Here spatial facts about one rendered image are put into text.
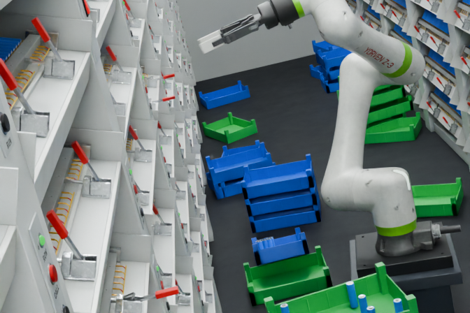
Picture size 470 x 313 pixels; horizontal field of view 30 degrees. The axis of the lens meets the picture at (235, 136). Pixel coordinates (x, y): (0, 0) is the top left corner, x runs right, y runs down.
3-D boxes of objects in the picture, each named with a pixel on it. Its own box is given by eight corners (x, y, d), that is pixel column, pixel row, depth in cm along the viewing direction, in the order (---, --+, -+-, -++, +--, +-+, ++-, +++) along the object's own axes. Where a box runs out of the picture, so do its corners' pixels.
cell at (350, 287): (354, 283, 205) (359, 307, 207) (352, 280, 207) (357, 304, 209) (347, 286, 205) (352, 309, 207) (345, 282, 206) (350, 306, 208)
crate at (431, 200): (464, 194, 367) (461, 177, 365) (457, 216, 350) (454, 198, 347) (393, 198, 379) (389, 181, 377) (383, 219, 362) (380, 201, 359)
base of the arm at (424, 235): (461, 229, 271) (458, 212, 270) (462, 249, 257) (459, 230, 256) (377, 239, 278) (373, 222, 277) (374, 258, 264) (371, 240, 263)
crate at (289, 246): (255, 257, 355) (250, 238, 355) (303, 246, 355) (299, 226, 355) (257, 265, 325) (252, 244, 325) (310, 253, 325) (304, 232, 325)
